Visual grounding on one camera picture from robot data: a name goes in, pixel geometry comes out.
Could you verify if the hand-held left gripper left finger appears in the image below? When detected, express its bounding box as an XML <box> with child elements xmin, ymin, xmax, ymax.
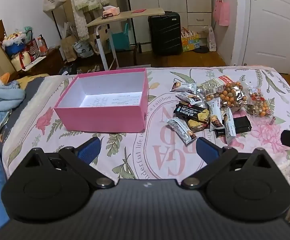
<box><xmin>22</xmin><ymin>137</ymin><xmax>115</xmax><ymax>189</ymax></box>

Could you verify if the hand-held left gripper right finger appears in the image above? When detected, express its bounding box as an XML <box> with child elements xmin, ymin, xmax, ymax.
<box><xmin>181</xmin><ymin>137</ymin><xmax>274</xmax><ymax>190</ymax></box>

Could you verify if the pink cardboard box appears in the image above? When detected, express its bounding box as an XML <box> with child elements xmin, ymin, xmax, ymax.
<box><xmin>53</xmin><ymin>67</ymin><xmax>150</xmax><ymax>133</ymax></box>

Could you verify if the white snack bar packet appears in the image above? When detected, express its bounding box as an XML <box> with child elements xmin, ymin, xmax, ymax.
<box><xmin>222</xmin><ymin>107</ymin><xmax>237</xmax><ymax>144</ymax></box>
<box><xmin>176</xmin><ymin>92</ymin><xmax>205</xmax><ymax>104</ymax></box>
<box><xmin>206</xmin><ymin>97</ymin><xmax>224</xmax><ymax>132</ymax></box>
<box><xmin>166</xmin><ymin>117</ymin><xmax>198</xmax><ymax>144</ymax></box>
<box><xmin>170</xmin><ymin>79</ymin><xmax>202</xmax><ymax>93</ymax></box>

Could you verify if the large black cookie packet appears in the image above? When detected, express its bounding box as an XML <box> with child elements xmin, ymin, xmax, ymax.
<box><xmin>173</xmin><ymin>102</ymin><xmax>210</xmax><ymax>133</ymax></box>

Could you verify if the small black snack packet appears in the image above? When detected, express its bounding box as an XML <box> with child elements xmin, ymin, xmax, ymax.
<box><xmin>215</xmin><ymin>116</ymin><xmax>252</xmax><ymax>138</ymax></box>

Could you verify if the small clear bag of nuts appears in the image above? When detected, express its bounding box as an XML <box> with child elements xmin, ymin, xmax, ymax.
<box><xmin>245</xmin><ymin>86</ymin><xmax>276</xmax><ymax>124</ymax></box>

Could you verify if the large clear bag of nuts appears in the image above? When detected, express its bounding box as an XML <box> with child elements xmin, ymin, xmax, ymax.
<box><xmin>200</xmin><ymin>76</ymin><xmax>249</xmax><ymax>109</ymax></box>

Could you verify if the wooden nightstand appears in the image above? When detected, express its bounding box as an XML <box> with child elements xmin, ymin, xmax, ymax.
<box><xmin>17</xmin><ymin>46</ymin><xmax>65</xmax><ymax>77</ymax></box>

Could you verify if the white patterned bag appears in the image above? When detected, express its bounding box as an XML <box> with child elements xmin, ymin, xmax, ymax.
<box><xmin>73</xmin><ymin>40</ymin><xmax>94</xmax><ymax>58</ymax></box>

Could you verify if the light blue blanket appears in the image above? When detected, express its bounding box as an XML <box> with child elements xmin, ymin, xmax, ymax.
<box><xmin>0</xmin><ymin>79</ymin><xmax>26</xmax><ymax>120</ymax></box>

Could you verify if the brown paper bag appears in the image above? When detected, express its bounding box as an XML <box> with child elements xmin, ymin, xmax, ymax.
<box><xmin>60</xmin><ymin>34</ymin><xmax>79</xmax><ymax>62</ymax></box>

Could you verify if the colourful gift bag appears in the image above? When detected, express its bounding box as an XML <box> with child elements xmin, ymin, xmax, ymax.
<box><xmin>181</xmin><ymin>27</ymin><xmax>201</xmax><ymax>52</ymax></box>

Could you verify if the white plastic bag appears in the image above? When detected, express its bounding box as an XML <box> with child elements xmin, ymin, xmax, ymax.
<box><xmin>207</xmin><ymin>26</ymin><xmax>217</xmax><ymax>52</ymax></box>

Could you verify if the beige box with red ribbon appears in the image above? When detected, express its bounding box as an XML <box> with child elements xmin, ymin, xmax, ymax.
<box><xmin>11</xmin><ymin>51</ymin><xmax>32</xmax><ymax>72</ymax></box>

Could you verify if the orange bottle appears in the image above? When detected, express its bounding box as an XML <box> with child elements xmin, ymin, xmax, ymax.
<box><xmin>37</xmin><ymin>35</ymin><xmax>48</xmax><ymax>54</ymax></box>

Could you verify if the teal bag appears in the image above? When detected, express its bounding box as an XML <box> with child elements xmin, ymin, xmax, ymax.
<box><xmin>109</xmin><ymin>23</ymin><xmax>131</xmax><ymax>51</ymax></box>

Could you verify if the white door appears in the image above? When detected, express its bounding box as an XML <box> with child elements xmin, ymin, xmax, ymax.
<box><xmin>231</xmin><ymin>0</ymin><xmax>290</xmax><ymax>74</ymax></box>

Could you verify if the black suitcase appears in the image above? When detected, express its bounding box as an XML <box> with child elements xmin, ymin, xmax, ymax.
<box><xmin>148</xmin><ymin>11</ymin><xmax>182</xmax><ymax>56</ymax></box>

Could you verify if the flower bouquet in blue wrap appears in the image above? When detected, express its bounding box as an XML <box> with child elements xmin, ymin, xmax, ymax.
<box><xmin>2</xmin><ymin>31</ymin><xmax>26</xmax><ymax>57</ymax></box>

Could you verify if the pink gift bag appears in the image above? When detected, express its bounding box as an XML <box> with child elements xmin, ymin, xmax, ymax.
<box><xmin>212</xmin><ymin>0</ymin><xmax>230</xmax><ymax>26</ymax></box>

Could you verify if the pink tissue box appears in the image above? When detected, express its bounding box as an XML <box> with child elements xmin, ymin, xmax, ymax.
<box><xmin>102</xmin><ymin>6</ymin><xmax>120</xmax><ymax>17</ymax></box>

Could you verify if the white rolling side table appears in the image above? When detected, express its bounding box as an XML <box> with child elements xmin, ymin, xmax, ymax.
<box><xmin>87</xmin><ymin>8</ymin><xmax>165</xmax><ymax>72</ymax></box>

